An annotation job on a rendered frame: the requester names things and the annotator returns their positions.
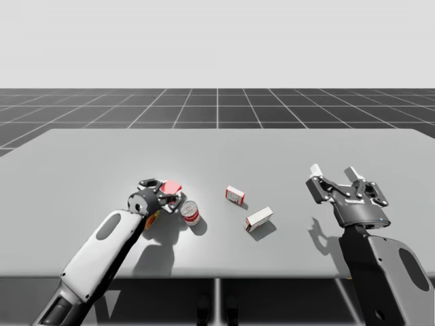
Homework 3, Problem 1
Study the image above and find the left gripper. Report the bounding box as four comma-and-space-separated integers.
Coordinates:
127, 177, 184, 217

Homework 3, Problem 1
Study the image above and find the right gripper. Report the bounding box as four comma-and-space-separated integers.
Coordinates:
304, 163, 392, 229

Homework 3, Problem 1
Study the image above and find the pink cube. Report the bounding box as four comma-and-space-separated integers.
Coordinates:
160, 179, 182, 196

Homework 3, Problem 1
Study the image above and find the yellow and red rectangular can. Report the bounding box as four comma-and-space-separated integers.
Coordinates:
144, 210, 161, 230

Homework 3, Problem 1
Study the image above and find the red and white can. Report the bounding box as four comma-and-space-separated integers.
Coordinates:
179, 200, 201, 226

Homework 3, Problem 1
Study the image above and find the red and white carton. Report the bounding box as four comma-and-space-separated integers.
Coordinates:
225, 185, 246, 205
243, 206, 275, 233

